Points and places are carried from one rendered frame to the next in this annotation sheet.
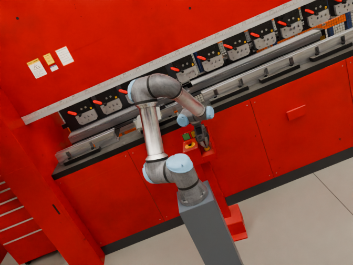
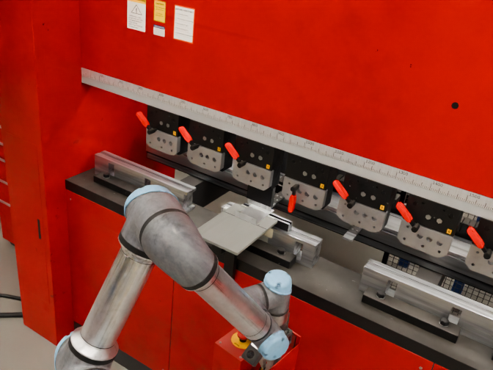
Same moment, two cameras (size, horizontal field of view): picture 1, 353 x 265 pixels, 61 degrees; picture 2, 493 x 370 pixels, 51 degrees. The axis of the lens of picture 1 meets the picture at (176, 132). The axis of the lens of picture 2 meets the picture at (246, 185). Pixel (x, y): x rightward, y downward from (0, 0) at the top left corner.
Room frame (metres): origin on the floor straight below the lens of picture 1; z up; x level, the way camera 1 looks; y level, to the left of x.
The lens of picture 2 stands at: (0.69, -0.52, 1.92)
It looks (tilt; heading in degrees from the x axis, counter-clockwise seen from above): 27 degrees down; 25
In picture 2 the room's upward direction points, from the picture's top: 7 degrees clockwise
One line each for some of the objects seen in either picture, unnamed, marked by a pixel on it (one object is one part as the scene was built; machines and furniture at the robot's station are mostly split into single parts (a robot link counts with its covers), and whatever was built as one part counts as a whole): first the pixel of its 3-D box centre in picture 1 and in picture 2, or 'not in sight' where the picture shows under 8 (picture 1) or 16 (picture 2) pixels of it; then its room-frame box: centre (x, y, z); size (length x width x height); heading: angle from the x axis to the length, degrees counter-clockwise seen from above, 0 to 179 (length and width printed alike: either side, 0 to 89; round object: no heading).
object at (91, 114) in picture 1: (85, 110); (169, 128); (2.20, 0.55, 1.19); 0.15 x 0.09 x 0.17; 87
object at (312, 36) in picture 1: (193, 88); (386, 231); (2.46, -0.29, 0.93); 2.30 x 0.14 x 0.10; 87
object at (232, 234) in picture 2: (148, 118); (235, 227); (2.03, 0.14, 1.00); 0.26 x 0.18 x 0.01; 177
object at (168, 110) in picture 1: (158, 116); (268, 233); (2.18, 0.08, 0.92); 0.39 x 0.06 x 0.10; 87
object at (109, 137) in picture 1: (87, 146); (143, 180); (2.21, 0.68, 0.92); 0.50 x 0.06 x 0.10; 87
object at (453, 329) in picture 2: (228, 94); (409, 313); (2.09, -0.47, 0.89); 0.30 x 0.05 x 0.03; 87
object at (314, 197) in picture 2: (159, 78); (309, 178); (2.17, -0.04, 1.19); 0.15 x 0.09 x 0.17; 87
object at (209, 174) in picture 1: (215, 187); not in sight; (1.79, -0.10, 0.39); 0.06 x 0.06 x 0.54; 78
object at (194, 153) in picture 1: (198, 146); (255, 354); (1.79, -0.10, 0.75); 0.20 x 0.16 x 0.18; 78
